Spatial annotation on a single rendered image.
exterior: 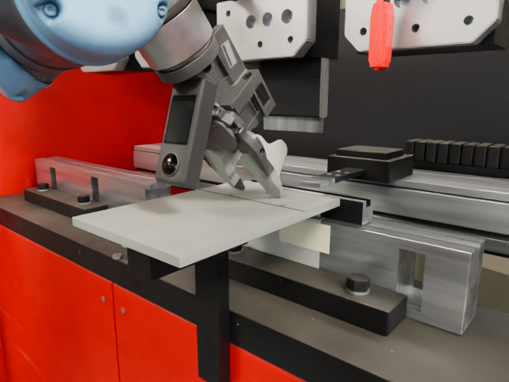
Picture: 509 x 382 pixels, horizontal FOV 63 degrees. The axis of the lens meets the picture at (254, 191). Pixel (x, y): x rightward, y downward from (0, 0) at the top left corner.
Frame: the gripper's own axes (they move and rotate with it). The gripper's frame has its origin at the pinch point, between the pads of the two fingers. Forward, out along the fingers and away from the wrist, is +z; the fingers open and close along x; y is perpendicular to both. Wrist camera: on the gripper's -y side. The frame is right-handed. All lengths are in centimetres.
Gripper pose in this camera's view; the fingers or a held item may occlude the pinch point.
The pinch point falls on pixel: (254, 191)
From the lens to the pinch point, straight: 55.0
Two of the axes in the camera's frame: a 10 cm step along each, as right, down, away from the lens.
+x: -7.6, -1.4, 6.3
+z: 4.2, 6.4, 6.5
